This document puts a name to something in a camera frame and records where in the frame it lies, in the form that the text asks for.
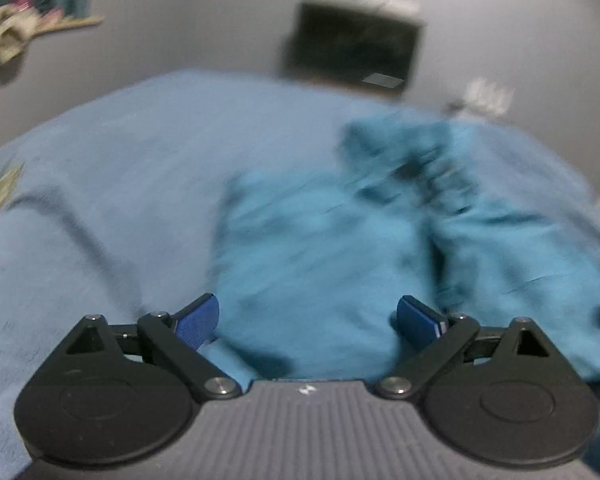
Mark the blue bed sheet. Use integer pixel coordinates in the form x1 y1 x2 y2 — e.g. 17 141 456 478
0 69 600 480

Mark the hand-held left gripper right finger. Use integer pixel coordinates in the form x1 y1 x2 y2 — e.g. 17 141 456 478
375 295 556 402

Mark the teal garment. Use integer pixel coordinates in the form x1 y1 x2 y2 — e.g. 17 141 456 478
200 110 600 478

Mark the white wall socket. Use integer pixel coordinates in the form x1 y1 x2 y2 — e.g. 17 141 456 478
447 77 513 118

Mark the wooden wall shelf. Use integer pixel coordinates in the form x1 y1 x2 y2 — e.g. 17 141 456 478
30 14 103 36

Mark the black wall television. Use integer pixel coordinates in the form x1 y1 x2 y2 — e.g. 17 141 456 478
280 1 426 98

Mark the white box above television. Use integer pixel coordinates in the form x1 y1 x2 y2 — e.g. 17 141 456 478
360 0 421 16

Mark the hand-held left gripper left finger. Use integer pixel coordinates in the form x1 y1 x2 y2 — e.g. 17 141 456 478
54 293 242 402

